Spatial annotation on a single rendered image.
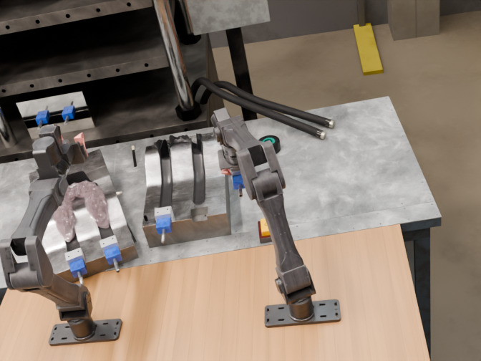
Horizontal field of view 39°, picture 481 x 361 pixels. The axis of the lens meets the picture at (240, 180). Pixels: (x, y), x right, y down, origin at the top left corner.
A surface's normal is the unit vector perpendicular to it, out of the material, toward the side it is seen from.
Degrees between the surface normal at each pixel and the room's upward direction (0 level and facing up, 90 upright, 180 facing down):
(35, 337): 0
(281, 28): 90
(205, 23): 90
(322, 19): 90
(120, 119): 0
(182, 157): 26
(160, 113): 0
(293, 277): 64
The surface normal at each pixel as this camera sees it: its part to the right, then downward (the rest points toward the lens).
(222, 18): 0.05, 0.61
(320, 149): -0.17, -0.78
